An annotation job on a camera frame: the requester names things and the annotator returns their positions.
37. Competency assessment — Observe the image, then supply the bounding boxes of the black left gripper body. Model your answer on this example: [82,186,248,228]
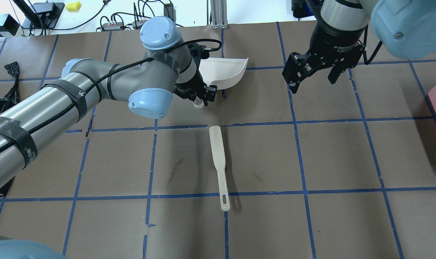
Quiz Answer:
[174,70,205,101]

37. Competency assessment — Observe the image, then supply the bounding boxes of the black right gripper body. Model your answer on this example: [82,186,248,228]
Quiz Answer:
[307,20,365,69]

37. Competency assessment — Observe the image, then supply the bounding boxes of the beige plastic dustpan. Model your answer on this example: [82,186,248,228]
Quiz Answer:
[199,57,249,91]

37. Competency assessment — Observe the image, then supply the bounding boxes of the beige hand brush black bristles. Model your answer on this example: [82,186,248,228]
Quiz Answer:
[208,125,231,212]

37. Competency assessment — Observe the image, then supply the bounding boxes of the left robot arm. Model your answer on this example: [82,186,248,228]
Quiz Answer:
[0,17,222,189]

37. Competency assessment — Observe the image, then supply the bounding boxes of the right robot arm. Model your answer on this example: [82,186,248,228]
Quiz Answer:
[282,0,436,94]

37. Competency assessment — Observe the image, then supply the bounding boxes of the yellow paper cup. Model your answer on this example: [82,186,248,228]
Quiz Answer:
[65,1,82,13]

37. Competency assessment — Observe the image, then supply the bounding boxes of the black monitor stand base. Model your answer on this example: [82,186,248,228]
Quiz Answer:
[14,0,65,29]

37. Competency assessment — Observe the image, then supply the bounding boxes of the black box on desk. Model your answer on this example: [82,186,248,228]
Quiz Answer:
[0,14,20,37]

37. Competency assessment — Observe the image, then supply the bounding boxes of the aluminium frame post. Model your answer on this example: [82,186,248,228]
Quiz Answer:
[208,0,228,29]

